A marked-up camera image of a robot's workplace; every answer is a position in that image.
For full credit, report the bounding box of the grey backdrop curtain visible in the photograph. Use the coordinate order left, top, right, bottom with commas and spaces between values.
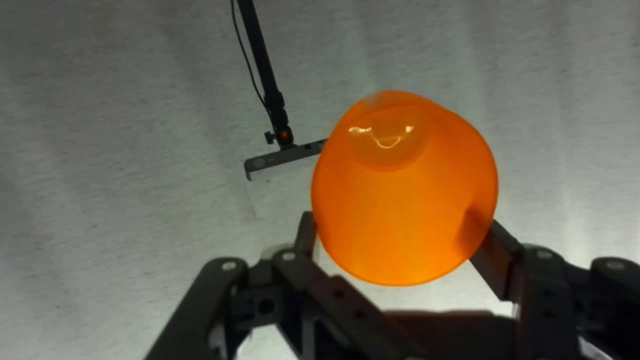
0, 0, 640, 360

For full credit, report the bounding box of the black camera tripod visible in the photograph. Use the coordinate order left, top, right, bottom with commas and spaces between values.
229, 0, 330, 182

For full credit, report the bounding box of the orange translucent plastic cup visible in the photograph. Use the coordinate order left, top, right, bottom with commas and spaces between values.
311, 88, 502, 288

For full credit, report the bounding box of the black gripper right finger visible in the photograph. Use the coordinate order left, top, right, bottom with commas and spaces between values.
469, 217, 640, 360

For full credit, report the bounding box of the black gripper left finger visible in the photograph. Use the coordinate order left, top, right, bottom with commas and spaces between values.
142, 210, 348, 360

